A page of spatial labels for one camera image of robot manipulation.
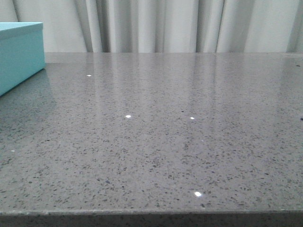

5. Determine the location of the light blue storage box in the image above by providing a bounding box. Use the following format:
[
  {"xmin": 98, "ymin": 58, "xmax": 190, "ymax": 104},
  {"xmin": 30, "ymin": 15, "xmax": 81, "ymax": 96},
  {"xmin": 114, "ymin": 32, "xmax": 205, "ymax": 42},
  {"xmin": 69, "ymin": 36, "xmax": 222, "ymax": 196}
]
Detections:
[{"xmin": 0, "ymin": 22, "xmax": 45, "ymax": 95}]

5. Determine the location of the grey pleated curtain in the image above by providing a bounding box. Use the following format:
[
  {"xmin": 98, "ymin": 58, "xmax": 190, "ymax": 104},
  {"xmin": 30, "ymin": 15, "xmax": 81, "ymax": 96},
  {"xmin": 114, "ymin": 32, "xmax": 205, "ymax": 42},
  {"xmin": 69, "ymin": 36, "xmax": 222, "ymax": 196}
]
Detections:
[{"xmin": 0, "ymin": 0, "xmax": 303, "ymax": 52}]

